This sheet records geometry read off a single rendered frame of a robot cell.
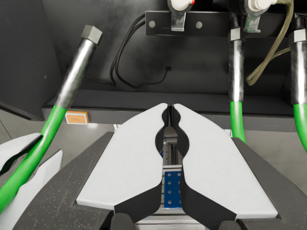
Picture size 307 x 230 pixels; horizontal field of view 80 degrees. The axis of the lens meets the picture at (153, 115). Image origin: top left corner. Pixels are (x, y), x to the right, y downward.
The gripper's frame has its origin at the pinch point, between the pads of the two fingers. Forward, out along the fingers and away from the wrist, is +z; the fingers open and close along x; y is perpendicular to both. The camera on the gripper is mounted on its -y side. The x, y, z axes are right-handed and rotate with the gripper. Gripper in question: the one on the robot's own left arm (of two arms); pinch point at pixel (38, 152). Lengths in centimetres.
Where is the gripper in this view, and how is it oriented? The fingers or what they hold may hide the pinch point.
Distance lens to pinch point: 20.9
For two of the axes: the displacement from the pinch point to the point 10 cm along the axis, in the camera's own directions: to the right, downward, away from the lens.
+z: 5.8, -7.4, 3.4
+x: 7.7, 6.3, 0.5
